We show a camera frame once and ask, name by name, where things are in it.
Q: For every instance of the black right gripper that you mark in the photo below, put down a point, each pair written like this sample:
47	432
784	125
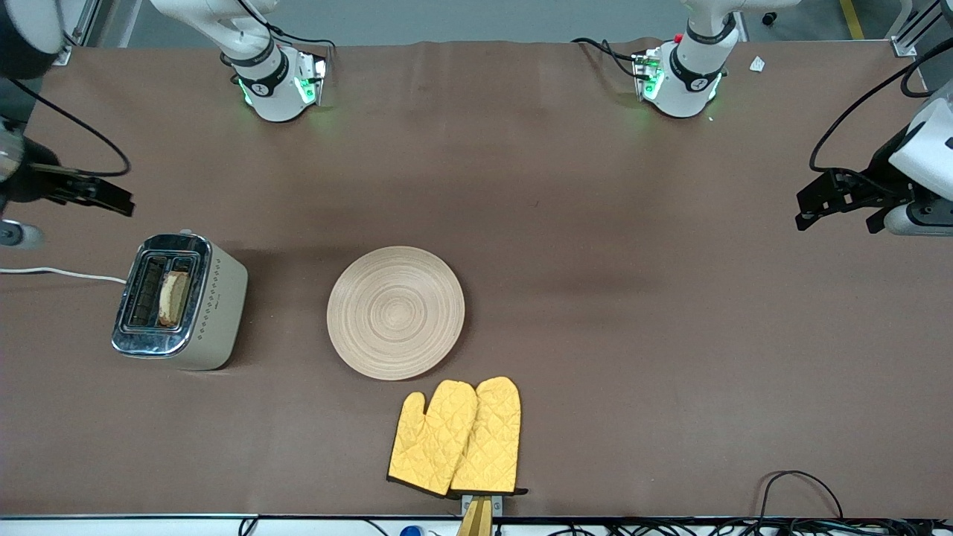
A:
28	181

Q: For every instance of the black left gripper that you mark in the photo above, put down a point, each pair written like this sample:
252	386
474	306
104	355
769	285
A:
884	167

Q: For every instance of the slice of brown bread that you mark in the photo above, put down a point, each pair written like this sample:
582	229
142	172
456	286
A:
173	298

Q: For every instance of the round wooden plate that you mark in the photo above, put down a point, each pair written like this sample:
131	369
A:
394	313

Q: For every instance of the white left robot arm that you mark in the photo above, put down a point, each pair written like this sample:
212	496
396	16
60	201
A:
689	89

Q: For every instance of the beige chrome two-slot toaster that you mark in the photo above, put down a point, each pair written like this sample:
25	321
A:
216	313

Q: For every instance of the small white paper scrap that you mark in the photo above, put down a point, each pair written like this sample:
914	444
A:
757	64

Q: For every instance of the black chair caster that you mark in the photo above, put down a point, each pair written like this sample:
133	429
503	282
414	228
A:
770	18

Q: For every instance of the brown table cover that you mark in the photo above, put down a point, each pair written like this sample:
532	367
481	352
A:
595	260

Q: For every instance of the yellow quilted oven mitt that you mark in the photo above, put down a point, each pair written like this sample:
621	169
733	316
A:
428	447
491	439

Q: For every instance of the blue round cap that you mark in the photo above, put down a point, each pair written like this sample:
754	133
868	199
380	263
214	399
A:
411	531

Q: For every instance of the aluminium frame profile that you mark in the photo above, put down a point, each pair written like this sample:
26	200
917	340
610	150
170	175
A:
78	33
919	30

